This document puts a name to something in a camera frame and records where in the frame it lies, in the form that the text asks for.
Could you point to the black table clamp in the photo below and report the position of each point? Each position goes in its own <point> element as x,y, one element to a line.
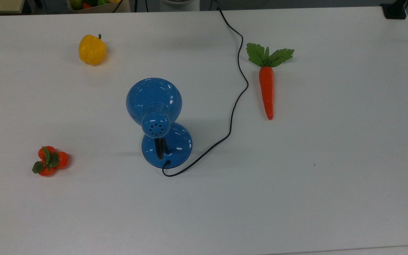
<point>394,11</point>

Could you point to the red fruit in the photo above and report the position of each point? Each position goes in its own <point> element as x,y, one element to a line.
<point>87,5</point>

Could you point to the orange carrot with green leaves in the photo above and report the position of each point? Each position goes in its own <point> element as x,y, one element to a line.
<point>266,88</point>

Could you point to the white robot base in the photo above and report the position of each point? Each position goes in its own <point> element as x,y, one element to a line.
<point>179,5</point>

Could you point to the yellow bell pepper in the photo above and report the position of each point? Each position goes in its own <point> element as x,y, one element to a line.
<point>91,49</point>

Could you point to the green apple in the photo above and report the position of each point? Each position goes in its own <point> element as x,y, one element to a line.
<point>77,3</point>

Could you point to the tangerine cluster with leaves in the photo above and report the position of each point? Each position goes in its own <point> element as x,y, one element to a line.
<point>61,160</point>

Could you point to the beige fruit box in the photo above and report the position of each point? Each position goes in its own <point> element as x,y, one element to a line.
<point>97,8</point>

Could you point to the blue desk lamp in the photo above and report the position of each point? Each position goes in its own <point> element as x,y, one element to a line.
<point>154,99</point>

